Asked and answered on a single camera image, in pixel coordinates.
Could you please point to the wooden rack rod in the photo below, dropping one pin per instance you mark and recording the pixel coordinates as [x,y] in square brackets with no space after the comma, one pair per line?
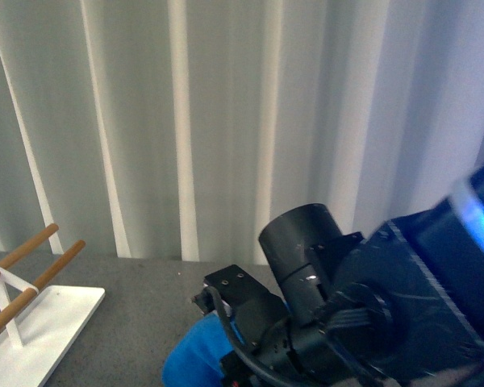
[12,309]
[29,246]

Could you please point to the white pleated curtain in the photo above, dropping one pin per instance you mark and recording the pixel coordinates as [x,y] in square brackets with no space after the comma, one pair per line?
[179,129]

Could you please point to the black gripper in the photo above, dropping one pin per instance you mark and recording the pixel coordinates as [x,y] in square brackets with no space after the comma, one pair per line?
[291,338]

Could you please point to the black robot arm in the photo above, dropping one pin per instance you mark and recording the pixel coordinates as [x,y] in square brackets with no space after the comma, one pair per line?
[403,304]

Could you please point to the blue microfiber cloth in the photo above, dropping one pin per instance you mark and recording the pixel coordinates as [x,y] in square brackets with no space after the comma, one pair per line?
[195,361]

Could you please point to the white towel rack stand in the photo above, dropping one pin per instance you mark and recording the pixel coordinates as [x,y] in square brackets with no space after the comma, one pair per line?
[35,341]

